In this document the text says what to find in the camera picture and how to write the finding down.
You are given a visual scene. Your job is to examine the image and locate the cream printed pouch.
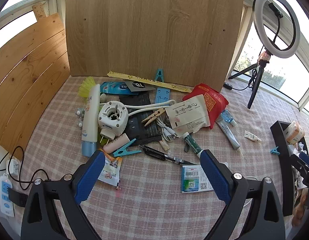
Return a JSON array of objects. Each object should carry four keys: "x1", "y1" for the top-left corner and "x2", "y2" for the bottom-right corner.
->
[{"x1": 165, "y1": 94, "x2": 210, "y2": 137}]

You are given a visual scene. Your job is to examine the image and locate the small white bead toy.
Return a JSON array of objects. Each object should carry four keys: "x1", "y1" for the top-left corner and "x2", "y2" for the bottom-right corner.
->
[{"x1": 75, "y1": 106, "x2": 85, "y2": 128}]

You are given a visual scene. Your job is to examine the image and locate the yellow paper strip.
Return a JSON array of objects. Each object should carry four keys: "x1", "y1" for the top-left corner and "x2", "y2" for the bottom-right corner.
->
[{"x1": 107, "y1": 71, "x2": 194, "y2": 93}]

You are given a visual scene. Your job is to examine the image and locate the white sunscreen tube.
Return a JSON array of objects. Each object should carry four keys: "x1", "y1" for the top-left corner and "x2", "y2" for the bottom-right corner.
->
[{"x1": 81, "y1": 84, "x2": 101, "y2": 157}]

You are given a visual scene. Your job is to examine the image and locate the green and white tube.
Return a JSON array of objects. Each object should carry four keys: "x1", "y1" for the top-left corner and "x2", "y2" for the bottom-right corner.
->
[{"x1": 182, "y1": 131, "x2": 204, "y2": 159}]

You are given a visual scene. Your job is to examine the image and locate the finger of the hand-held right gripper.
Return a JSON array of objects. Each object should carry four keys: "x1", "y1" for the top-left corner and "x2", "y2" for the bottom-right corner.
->
[{"x1": 290, "y1": 152, "x2": 309, "y2": 174}]

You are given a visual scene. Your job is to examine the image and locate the black charger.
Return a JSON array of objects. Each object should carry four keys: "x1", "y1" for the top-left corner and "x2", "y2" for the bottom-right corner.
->
[{"x1": 8, "y1": 187, "x2": 28, "y2": 207}]

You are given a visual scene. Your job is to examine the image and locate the black phone holder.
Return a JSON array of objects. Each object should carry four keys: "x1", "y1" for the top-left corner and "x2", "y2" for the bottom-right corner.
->
[{"x1": 268, "y1": 2, "x2": 284, "y2": 47}]

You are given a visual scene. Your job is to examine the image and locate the red packet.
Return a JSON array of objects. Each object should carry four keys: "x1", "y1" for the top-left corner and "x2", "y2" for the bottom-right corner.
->
[{"x1": 182, "y1": 83, "x2": 229, "y2": 130}]

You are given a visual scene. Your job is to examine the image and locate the large wooden board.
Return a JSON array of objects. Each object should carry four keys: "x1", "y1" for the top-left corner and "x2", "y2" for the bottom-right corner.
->
[{"x1": 65, "y1": 0, "x2": 245, "y2": 93}]

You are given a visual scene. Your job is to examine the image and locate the pink cylinder roll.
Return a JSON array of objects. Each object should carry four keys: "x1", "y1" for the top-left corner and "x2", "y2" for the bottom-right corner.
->
[{"x1": 103, "y1": 133, "x2": 130, "y2": 153}]

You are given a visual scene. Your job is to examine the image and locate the black container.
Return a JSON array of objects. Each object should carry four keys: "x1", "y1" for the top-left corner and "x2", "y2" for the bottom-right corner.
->
[{"x1": 270, "y1": 120, "x2": 309, "y2": 217}]

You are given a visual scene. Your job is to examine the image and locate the blue plastic clothespin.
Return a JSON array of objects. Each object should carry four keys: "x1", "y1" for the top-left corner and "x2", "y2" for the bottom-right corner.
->
[{"x1": 154, "y1": 68, "x2": 165, "y2": 83}]

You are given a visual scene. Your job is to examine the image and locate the white usb cable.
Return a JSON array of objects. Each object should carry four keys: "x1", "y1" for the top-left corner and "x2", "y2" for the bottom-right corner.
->
[{"x1": 156, "y1": 116, "x2": 179, "y2": 143}]

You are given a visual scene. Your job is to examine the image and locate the blue foil packet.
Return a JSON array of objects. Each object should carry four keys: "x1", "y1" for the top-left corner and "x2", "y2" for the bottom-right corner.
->
[{"x1": 99, "y1": 81, "x2": 138, "y2": 95}]

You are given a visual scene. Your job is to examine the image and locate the white barcode card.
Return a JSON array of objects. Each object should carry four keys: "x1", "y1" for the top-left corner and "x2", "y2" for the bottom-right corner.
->
[{"x1": 182, "y1": 164, "x2": 229, "y2": 193}]

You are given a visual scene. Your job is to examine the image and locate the orange tissue packet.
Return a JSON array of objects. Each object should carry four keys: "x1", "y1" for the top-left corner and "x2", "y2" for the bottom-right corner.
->
[{"x1": 283, "y1": 120, "x2": 305, "y2": 145}]

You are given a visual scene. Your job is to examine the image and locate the black wet wipes pack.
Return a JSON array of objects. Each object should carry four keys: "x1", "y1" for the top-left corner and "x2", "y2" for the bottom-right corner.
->
[{"x1": 118, "y1": 94, "x2": 162, "y2": 145}]

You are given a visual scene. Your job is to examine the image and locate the teal plastic clothespin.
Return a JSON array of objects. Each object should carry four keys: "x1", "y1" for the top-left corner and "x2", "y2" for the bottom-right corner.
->
[{"x1": 113, "y1": 138, "x2": 142, "y2": 157}]

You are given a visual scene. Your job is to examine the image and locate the dark grey sachet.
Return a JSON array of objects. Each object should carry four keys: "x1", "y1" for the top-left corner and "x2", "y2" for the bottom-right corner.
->
[{"x1": 124, "y1": 80, "x2": 156, "y2": 93}]

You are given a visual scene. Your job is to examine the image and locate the white plug-in device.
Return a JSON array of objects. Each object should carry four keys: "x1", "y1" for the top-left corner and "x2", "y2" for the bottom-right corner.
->
[{"x1": 98, "y1": 99, "x2": 176, "y2": 140}]

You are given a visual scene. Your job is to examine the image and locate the white toothpaste tube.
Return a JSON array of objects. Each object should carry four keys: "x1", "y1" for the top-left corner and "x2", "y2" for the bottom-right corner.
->
[{"x1": 215, "y1": 119, "x2": 241, "y2": 150}]

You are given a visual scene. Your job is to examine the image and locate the pine plank panel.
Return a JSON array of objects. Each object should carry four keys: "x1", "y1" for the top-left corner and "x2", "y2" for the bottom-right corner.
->
[{"x1": 0, "y1": 13, "x2": 71, "y2": 153}]

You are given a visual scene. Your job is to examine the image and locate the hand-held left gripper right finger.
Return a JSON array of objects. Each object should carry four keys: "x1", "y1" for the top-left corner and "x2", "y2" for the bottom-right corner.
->
[{"x1": 200, "y1": 149, "x2": 286, "y2": 240}]

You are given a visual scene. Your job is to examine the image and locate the pink checked tablecloth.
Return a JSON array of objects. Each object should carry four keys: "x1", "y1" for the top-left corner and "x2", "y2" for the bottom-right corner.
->
[{"x1": 13, "y1": 76, "x2": 309, "y2": 240}]

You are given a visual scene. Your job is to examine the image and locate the chipboard piece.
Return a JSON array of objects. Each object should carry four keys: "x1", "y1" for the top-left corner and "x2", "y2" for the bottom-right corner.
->
[{"x1": 32, "y1": 1, "x2": 48, "y2": 20}]

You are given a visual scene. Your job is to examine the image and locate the black gel pen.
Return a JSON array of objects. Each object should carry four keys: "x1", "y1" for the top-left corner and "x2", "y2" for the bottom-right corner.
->
[{"x1": 138, "y1": 144, "x2": 195, "y2": 166}]

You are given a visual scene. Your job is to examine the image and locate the white ring light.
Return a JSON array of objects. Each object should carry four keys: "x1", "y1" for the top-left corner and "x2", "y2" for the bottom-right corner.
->
[{"x1": 252, "y1": 0, "x2": 301, "y2": 53}]

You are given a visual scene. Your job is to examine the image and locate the wooden clothespin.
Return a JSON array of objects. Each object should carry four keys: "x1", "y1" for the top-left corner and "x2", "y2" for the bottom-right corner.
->
[{"x1": 141, "y1": 107, "x2": 166, "y2": 127}]

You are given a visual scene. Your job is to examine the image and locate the small white tube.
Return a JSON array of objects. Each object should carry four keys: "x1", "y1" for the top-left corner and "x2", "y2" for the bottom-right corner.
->
[{"x1": 244, "y1": 130, "x2": 262, "y2": 142}]

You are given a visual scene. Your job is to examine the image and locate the black ring light cable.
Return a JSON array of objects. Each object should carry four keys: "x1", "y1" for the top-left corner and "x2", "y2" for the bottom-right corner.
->
[{"x1": 223, "y1": 65, "x2": 261, "y2": 92}]

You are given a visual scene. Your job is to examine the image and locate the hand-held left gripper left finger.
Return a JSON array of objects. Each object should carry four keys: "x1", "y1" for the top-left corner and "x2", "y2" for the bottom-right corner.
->
[{"x1": 21, "y1": 150, "x2": 106, "y2": 240}]

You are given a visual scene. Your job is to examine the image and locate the white snack sachet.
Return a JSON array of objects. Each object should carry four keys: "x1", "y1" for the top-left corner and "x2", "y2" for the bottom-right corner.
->
[{"x1": 97, "y1": 149, "x2": 123, "y2": 183}]

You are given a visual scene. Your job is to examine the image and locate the black charger cable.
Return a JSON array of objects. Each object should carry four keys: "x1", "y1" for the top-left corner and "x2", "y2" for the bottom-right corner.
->
[{"x1": 0, "y1": 146, "x2": 50, "y2": 190}]

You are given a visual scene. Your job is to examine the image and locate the yellow shuttlecock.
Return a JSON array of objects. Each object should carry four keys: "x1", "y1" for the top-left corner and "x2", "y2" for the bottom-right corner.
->
[{"x1": 78, "y1": 77, "x2": 96, "y2": 98}]

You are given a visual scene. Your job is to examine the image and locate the white power strip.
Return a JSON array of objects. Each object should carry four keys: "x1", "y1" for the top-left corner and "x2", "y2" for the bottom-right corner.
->
[{"x1": 0, "y1": 174, "x2": 15, "y2": 217}]

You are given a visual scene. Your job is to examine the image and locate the white power adapter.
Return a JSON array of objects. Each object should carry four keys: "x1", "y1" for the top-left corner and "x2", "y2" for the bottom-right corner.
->
[{"x1": 6, "y1": 158, "x2": 21, "y2": 178}]

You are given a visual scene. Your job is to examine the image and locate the small blue bottle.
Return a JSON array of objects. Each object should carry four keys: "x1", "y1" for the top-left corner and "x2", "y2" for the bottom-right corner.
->
[{"x1": 221, "y1": 109, "x2": 237, "y2": 127}]

